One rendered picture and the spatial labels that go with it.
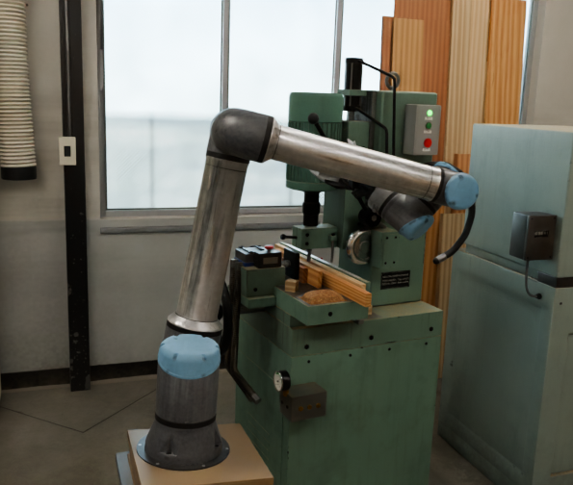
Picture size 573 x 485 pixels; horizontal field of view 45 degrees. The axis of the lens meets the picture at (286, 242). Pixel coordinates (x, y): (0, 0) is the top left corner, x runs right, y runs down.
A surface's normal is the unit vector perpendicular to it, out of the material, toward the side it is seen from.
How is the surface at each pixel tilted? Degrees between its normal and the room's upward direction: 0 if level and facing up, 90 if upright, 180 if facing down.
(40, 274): 90
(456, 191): 88
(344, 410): 90
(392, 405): 90
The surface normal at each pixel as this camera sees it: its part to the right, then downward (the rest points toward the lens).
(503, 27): 0.33, 0.15
